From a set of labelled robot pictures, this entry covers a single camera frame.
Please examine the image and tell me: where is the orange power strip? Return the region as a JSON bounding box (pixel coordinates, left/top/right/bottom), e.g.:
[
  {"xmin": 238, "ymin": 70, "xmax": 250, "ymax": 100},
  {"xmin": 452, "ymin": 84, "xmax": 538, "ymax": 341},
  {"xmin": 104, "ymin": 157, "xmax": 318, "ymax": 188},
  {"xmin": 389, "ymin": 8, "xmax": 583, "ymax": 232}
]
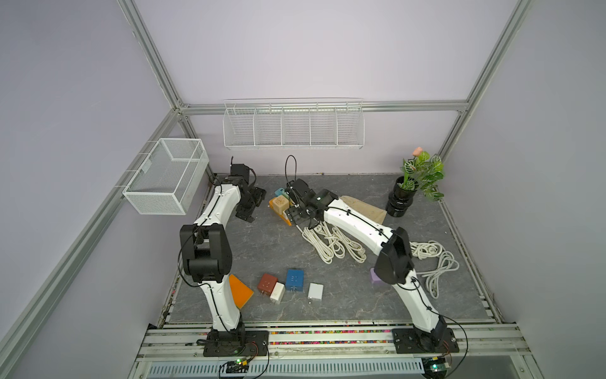
[{"xmin": 269, "ymin": 202, "xmax": 292, "ymax": 226}]

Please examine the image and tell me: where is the blue cube socket adapter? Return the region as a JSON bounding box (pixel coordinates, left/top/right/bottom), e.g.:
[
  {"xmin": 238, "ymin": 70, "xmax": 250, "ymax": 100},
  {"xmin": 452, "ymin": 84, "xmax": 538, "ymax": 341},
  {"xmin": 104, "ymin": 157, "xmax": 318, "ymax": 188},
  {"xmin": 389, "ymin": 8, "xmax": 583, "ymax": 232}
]
[{"xmin": 285, "ymin": 268, "xmax": 305, "ymax": 292}]

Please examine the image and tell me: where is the white usb charger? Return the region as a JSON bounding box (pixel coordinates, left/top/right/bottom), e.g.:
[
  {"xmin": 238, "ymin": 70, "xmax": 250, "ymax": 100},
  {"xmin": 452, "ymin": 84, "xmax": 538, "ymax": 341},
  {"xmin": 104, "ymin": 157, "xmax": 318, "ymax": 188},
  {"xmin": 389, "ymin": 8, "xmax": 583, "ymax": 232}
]
[
  {"xmin": 308, "ymin": 283, "xmax": 324, "ymax": 301},
  {"xmin": 270, "ymin": 282, "xmax": 286, "ymax": 304}
]

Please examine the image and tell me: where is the red cube socket adapter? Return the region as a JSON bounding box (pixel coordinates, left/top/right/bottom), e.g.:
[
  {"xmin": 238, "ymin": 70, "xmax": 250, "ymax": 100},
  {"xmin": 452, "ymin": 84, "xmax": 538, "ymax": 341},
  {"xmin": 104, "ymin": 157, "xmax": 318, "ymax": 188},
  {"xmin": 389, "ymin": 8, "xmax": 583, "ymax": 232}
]
[{"xmin": 257, "ymin": 273, "xmax": 278, "ymax": 296}]

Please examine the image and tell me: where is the purple power strip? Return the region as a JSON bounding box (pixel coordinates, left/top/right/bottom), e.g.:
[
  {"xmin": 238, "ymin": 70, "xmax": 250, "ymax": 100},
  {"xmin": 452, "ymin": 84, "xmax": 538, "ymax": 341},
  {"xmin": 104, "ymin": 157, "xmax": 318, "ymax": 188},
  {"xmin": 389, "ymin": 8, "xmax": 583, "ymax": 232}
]
[{"xmin": 369, "ymin": 268, "xmax": 383, "ymax": 284}]

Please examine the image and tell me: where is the beige cube socket adapter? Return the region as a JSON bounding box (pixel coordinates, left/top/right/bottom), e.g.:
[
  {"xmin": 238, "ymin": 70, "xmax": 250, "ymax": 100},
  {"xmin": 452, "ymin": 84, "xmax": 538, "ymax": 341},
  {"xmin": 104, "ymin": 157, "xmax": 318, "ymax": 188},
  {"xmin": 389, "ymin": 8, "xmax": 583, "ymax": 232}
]
[{"xmin": 269, "ymin": 195, "xmax": 290, "ymax": 215}]

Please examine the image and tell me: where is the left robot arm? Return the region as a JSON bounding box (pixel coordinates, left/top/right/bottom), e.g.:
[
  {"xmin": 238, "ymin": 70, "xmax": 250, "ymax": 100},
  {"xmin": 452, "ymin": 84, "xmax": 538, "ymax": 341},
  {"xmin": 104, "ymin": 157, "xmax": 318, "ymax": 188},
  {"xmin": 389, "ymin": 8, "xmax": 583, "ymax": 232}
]
[{"xmin": 179, "ymin": 164, "xmax": 267, "ymax": 336}]

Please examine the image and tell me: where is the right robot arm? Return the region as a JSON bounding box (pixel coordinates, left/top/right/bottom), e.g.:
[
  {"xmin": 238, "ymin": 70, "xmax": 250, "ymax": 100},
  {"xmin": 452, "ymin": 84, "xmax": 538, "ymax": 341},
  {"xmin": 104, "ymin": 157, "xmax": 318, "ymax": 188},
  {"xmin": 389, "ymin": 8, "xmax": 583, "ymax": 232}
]
[{"xmin": 286, "ymin": 178, "xmax": 448, "ymax": 351}]

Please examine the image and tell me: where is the beige work glove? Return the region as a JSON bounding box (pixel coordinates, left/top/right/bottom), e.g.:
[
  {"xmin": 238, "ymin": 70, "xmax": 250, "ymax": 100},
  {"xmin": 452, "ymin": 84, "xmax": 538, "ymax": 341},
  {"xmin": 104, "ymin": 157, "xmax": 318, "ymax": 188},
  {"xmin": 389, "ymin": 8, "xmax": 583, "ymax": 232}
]
[{"xmin": 340, "ymin": 196, "xmax": 387, "ymax": 224}]

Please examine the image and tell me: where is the orange sponge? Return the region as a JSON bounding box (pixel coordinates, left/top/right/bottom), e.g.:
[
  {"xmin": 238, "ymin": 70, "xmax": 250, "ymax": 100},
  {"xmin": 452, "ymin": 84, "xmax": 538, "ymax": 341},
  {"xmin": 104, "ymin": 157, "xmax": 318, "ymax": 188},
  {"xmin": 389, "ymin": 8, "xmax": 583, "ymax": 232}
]
[{"xmin": 229, "ymin": 275, "xmax": 254, "ymax": 310}]

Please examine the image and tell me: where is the artificial plant in black pot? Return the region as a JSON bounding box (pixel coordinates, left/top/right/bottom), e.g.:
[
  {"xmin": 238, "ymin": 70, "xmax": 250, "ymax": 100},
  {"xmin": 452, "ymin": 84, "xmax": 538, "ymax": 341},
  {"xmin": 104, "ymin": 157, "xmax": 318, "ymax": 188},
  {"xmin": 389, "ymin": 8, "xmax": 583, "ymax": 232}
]
[{"xmin": 386, "ymin": 147, "xmax": 445, "ymax": 217}]

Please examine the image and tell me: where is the white mesh wall basket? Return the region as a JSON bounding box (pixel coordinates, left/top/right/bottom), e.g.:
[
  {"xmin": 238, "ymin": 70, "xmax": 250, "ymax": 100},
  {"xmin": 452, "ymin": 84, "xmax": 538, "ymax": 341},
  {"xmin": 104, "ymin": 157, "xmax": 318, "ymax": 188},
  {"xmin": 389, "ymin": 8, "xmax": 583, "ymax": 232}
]
[{"xmin": 122, "ymin": 137, "xmax": 209, "ymax": 216}]

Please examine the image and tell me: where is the white wire wall shelf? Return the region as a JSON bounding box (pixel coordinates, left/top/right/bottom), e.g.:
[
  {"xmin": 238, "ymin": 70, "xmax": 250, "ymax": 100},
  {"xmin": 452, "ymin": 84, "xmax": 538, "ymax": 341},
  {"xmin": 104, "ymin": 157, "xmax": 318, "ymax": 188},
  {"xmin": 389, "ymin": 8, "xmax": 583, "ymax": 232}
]
[{"xmin": 223, "ymin": 98, "xmax": 365, "ymax": 149}]

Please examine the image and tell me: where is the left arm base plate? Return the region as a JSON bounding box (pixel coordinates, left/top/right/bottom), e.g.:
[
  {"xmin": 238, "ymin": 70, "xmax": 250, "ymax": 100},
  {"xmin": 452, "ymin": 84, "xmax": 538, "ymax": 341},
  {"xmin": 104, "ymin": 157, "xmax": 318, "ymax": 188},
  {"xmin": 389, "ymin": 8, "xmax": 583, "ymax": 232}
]
[{"xmin": 203, "ymin": 329, "xmax": 269, "ymax": 357}]

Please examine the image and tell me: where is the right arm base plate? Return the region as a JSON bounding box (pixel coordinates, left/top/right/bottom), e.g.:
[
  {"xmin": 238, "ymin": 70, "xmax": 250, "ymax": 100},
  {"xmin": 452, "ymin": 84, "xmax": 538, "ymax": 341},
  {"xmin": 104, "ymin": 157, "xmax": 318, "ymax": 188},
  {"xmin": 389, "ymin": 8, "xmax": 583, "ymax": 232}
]
[{"xmin": 391, "ymin": 328, "xmax": 460, "ymax": 355}]

